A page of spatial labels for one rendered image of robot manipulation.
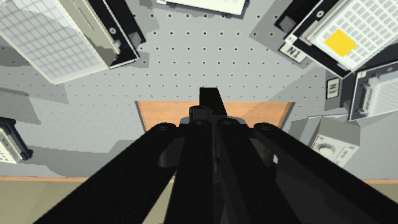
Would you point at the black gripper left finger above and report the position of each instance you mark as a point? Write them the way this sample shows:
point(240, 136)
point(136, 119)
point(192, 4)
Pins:
point(125, 190)

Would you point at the grey button panel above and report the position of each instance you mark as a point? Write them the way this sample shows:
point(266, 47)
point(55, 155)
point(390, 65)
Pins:
point(327, 135)

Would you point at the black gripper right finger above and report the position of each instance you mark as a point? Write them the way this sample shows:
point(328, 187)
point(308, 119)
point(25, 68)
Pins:
point(313, 189)

